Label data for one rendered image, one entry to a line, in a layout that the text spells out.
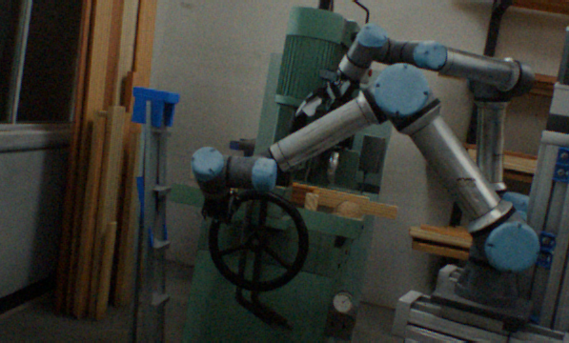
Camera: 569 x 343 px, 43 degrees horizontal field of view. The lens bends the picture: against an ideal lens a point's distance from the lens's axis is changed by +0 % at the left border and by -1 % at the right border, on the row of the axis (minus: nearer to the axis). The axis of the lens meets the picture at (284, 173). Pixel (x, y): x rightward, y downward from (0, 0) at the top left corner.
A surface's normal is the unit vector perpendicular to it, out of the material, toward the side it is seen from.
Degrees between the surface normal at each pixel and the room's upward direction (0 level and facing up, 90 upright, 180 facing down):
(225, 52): 90
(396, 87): 85
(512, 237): 95
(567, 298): 90
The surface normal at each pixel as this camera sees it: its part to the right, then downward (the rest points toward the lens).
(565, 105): -0.40, 0.02
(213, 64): -0.16, 0.07
